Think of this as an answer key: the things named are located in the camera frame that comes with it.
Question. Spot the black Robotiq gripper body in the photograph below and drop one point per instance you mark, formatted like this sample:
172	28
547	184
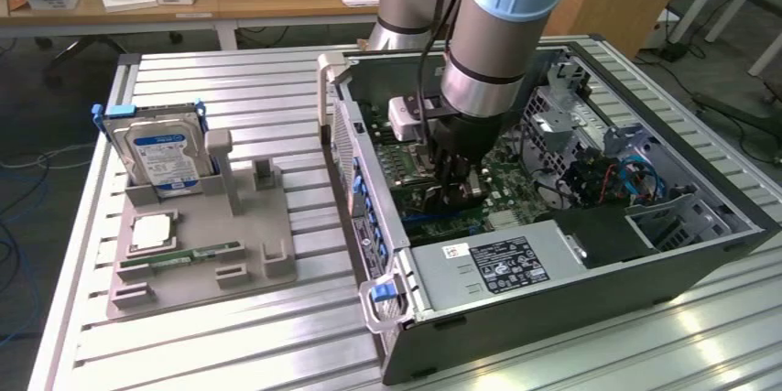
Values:
468	134

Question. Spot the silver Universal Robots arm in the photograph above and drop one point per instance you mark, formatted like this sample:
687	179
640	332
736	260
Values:
501	43

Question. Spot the CPU socket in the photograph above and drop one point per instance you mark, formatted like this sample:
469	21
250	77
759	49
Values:
419	159

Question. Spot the green motherboard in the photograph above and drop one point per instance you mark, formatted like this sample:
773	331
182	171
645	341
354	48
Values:
508	180

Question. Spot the blue expansion slot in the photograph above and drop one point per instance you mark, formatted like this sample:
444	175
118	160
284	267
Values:
415	217

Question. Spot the metal disk bay cage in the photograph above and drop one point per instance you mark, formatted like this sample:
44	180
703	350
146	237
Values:
553	127

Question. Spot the grey power supply unit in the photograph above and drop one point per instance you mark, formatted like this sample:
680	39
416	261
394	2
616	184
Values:
453	276

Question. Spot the blue case release latch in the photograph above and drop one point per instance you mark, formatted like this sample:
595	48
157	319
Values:
381	292

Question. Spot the open black PC case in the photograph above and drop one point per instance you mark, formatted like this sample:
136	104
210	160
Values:
551	318

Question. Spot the black office chair base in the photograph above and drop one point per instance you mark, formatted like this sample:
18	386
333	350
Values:
745	111

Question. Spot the grey plastic parts rack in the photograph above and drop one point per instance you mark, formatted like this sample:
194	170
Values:
202	281

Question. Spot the hard disk with blue caddy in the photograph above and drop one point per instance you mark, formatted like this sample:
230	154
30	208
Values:
162	157

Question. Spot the green RAM stick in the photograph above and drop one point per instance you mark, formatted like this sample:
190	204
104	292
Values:
178	257

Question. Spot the silver CPU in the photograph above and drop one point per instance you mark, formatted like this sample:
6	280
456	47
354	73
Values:
152	231

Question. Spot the black chair base with castors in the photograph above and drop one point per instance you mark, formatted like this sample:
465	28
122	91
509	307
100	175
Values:
80	50

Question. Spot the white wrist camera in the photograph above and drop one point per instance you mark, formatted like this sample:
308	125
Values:
407	121

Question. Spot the grey disk bay bracket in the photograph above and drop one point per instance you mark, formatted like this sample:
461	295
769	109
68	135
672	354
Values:
679	221

